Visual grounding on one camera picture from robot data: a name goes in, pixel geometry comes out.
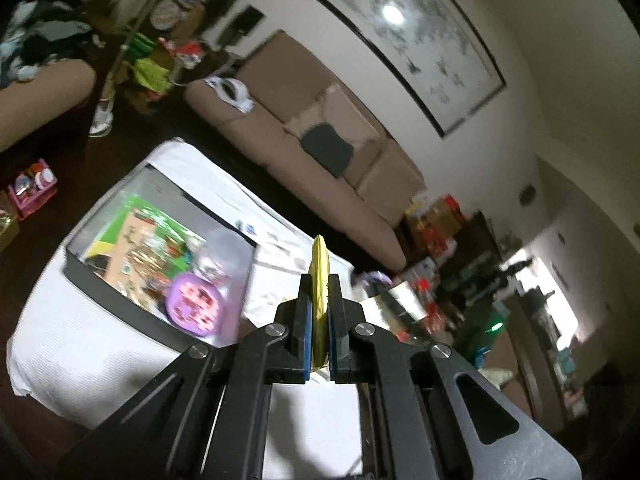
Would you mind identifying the pink toy basket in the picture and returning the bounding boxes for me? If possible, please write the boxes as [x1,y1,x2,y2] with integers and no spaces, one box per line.
[7,159,59,221]

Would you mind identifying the pile of clothes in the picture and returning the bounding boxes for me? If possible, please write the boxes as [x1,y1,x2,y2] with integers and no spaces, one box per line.
[0,0,99,87]

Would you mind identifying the white headset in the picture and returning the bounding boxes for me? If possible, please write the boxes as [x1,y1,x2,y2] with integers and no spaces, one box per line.
[205,75,257,114]

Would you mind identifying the framed ink painting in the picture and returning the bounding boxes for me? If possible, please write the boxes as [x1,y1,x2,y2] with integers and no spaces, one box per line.
[312,0,508,138]

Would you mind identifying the white drying rack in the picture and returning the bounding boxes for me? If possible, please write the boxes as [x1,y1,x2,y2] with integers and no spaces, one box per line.
[89,0,157,137]

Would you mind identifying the brown sofa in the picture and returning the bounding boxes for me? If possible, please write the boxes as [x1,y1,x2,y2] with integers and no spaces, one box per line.
[182,30,428,273]

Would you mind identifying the dark sofa cushion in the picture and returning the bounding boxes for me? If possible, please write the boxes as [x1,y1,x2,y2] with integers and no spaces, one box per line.
[299,122,357,179]

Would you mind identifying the green printed box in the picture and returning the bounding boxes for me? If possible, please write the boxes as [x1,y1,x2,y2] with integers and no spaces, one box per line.
[84,194,207,306]

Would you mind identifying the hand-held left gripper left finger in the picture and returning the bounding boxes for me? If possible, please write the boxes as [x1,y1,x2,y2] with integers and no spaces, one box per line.
[57,274,316,480]

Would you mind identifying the shiny foil bag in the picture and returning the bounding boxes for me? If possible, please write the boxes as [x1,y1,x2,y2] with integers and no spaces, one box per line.
[359,281,432,337]

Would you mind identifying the yellow packet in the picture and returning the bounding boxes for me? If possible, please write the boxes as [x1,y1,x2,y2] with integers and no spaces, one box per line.
[307,235,331,368]

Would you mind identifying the brown armchair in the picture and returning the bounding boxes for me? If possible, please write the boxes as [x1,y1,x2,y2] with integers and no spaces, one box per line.
[0,59,97,154]

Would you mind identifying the green bags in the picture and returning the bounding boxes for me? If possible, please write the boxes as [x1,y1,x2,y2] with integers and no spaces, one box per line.
[122,32,176,95]

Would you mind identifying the black wall panel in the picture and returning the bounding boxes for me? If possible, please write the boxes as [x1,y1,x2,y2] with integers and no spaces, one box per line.
[219,4,264,47]

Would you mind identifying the black storage container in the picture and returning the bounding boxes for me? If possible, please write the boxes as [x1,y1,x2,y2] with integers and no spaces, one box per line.
[62,162,263,356]

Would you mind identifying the white tablecloth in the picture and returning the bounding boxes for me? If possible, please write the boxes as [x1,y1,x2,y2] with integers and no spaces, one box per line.
[7,137,371,480]

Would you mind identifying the purple round tray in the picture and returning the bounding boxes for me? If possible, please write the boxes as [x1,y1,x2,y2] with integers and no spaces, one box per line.
[165,272,227,337]

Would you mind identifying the stack of colourful boxes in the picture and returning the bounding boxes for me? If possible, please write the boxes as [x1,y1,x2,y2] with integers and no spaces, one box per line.
[399,194,472,272]

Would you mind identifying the white flat box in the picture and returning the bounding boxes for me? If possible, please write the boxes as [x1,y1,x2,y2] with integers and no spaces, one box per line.
[237,217,309,267]

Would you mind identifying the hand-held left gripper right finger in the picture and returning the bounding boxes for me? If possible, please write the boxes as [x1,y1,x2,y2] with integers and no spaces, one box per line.
[329,275,583,480]

